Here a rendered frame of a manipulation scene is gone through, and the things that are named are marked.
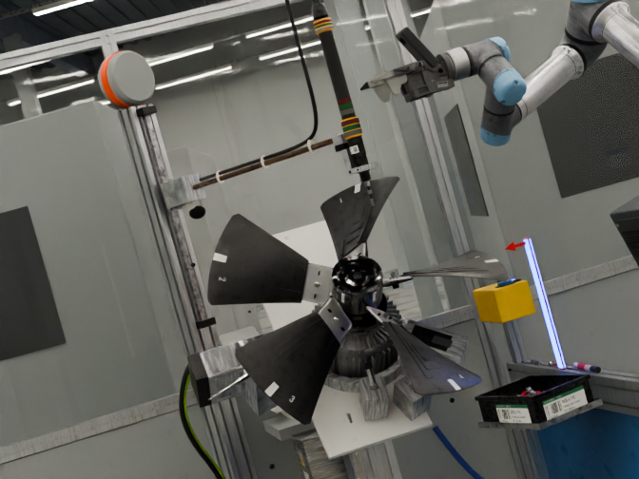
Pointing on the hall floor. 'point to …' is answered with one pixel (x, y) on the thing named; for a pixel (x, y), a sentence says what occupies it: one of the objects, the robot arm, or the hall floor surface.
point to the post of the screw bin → (533, 453)
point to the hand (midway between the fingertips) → (368, 81)
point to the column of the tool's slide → (233, 444)
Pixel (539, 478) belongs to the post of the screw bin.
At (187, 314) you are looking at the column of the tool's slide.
